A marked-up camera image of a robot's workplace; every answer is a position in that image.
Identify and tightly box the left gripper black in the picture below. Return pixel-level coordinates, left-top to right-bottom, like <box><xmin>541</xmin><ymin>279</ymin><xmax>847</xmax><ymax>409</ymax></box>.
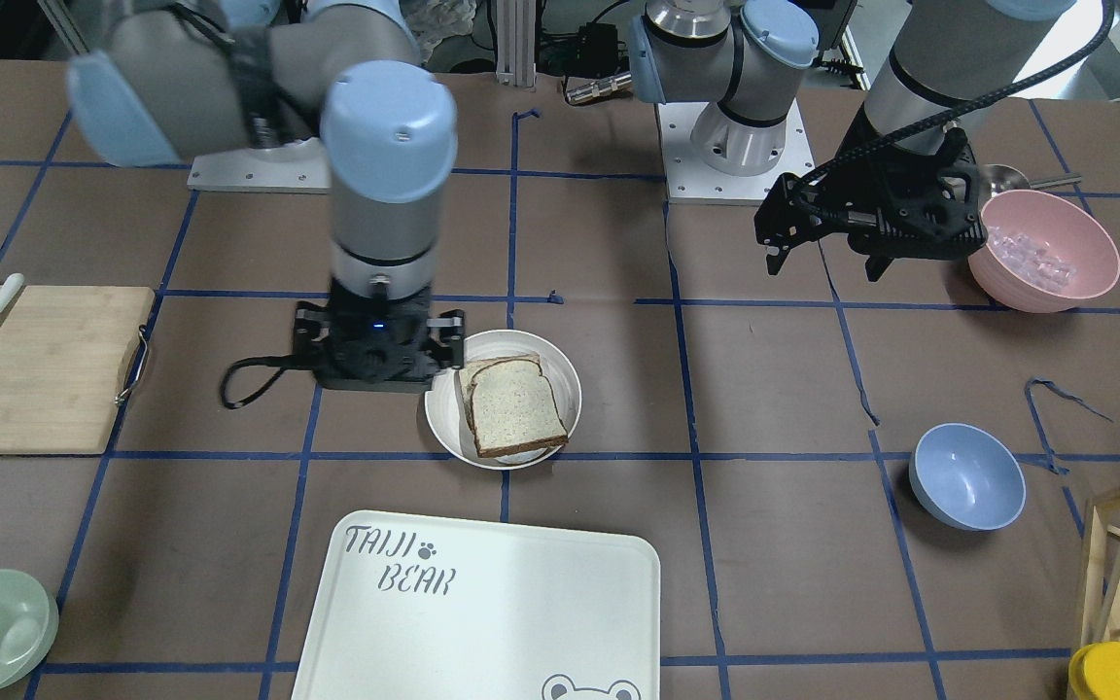
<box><xmin>752</xmin><ymin>125</ymin><xmax>987</xmax><ymax>283</ymax></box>

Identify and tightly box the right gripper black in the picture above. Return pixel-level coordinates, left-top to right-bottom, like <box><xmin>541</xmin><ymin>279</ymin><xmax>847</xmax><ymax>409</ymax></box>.
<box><xmin>292</xmin><ymin>283</ymin><xmax>466</xmax><ymax>393</ymax></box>

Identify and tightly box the bread slice from board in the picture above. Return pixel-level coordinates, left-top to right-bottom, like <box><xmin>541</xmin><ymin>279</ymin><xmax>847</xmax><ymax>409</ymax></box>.
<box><xmin>457</xmin><ymin>354</ymin><xmax>569</xmax><ymax>460</ymax></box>

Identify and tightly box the cream round plate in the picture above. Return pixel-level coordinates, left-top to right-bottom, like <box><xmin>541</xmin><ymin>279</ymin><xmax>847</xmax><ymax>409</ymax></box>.
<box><xmin>423</xmin><ymin>332</ymin><xmax>581</xmax><ymax>472</ymax></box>

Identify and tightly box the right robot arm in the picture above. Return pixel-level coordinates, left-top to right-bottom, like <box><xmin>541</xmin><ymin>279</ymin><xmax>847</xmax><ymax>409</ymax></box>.
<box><xmin>66</xmin><ymin>1</ymin><xmax>466</xmax><ymax>394</ymax></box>

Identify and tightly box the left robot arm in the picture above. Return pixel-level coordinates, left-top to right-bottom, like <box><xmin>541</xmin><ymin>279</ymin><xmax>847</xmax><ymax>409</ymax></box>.
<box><xmin>627</xmin><ymin>1</ymin><xmax>1117</xmax><ymax>282</ymax></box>

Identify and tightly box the metal scoop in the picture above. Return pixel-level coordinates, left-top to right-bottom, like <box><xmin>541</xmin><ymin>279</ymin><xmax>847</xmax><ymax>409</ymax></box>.
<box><xmin>979</xmin><ymin>164</ymin><xmax>1083</xmax><ymax>202</ymax></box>

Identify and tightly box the pink bowl with ice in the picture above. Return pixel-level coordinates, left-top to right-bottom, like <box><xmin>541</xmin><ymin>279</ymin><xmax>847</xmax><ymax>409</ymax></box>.
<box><xmin>968</xmin><ymin>190</ymin><xmax>1120</xmax><ymax>312</ymax></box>

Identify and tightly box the blue bowl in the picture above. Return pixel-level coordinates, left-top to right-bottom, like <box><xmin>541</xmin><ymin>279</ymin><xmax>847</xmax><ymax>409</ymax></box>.
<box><xmin>907</xmin><ymin>424</ymin><xmax>1027</xmax><ymax>532</ymax></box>

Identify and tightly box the cream bear tray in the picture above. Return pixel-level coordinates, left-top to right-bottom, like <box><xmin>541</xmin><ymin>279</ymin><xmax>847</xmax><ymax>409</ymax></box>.
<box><xmin>293</xmin><ymin>510</ymin><xmax>661</xmax><ymax>699</ymax></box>

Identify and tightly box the wooden cutting board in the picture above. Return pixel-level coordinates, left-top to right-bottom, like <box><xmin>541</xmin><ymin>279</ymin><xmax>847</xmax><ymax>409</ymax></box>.
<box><xmin>0</xmin><ymin>284</ymin><xmax>155</xmax><ymax>455</ymax></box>

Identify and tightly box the yellow cup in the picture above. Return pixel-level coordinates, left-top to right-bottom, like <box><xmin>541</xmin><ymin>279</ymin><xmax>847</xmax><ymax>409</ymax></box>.
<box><xmin>1067</xmin><ymin>641</ymin><xmax>1120</xmax><ymax>699</ymax></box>

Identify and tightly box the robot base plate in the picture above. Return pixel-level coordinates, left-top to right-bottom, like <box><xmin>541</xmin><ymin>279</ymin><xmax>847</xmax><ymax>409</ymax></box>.
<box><xmin>656</xmin><ymin>102</ymin><xmax>815</xmax><ymax>205</ymax></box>
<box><xmin>187</xmin><ymin>137</ymin><xmax>332</xmax><ymax>194</ymax></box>

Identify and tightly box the metal board handle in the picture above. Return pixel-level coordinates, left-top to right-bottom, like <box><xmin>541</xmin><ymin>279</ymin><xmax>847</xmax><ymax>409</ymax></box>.
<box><xmin>113</xmin><ymin>325</ymin><xmax>152</xmax><ymax>407</ymax></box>

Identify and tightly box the aluminium frame post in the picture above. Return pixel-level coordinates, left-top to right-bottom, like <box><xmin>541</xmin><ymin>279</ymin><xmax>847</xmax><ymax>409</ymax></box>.
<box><xmin>495</xmin><ymin>0</ymin><xmax>541</xmax><ymax>91</ymax></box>

